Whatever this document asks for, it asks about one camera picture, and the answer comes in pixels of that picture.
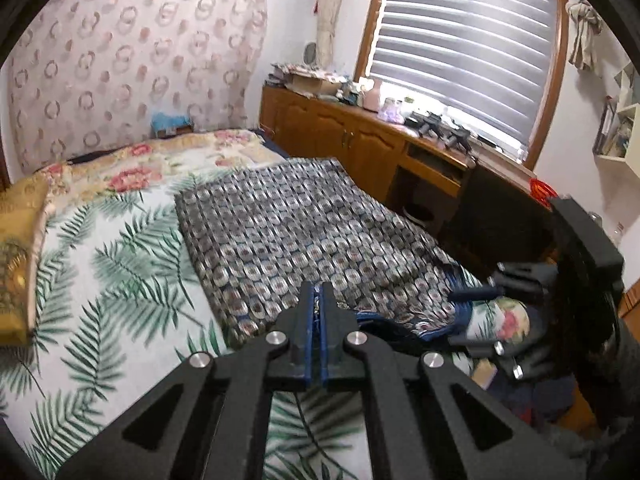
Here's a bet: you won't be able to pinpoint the white wall shelf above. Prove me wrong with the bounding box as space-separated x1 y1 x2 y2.
591 60 640 177

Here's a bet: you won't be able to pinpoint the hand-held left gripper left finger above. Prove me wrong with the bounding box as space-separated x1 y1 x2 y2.
55 281 317 480

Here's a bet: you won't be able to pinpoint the cardboard box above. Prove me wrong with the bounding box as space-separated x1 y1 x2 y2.
284 71 342 100

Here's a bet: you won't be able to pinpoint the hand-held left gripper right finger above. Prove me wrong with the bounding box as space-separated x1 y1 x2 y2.
320 281 586 480

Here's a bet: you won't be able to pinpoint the pink container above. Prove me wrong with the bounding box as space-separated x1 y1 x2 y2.
362 78 384 111

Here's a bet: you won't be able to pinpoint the wooden window frame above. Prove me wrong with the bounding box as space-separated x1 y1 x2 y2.
352 0 572 172

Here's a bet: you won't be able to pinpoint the wrapped pipe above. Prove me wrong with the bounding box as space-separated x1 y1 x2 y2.
315 0 352 69

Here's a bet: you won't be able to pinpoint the grey window blinds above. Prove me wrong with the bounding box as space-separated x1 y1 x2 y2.
367 0 562 157

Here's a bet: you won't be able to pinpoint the red round object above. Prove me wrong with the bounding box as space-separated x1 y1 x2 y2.
529 178 557 202

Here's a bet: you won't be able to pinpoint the leaf print blanket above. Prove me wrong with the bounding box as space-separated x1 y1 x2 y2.
0 127 531 480

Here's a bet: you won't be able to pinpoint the patterned wall cloth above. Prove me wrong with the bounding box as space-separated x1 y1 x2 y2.
7 0 269 172

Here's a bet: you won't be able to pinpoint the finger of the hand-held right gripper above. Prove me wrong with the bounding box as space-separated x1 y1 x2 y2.
449 336 572 382
448 262 558 307

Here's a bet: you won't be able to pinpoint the black tool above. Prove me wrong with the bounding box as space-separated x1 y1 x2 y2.
404 111 475 152

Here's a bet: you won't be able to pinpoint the hanging beige cloth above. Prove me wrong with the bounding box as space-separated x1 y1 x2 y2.
565 0 604 75

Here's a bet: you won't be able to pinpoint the dark blue cloth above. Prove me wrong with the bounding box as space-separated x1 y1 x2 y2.
492 374 593 427

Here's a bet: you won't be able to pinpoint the blue patterned satin shirt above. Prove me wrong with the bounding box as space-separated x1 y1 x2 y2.
174 157 473 348

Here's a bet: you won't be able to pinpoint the black chair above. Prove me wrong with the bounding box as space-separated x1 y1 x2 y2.
444 164 557 263

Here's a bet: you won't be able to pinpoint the wooden cabinet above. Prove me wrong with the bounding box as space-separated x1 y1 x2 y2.
259 84 478 213

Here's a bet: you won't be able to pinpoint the gold pillow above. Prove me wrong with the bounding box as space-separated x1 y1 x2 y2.
0 179 52 347

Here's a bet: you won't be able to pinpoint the waste bin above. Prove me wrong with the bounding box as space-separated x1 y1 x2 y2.
402 204 437 232

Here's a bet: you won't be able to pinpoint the blue bag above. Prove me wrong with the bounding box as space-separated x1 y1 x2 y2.
151 112 194 137

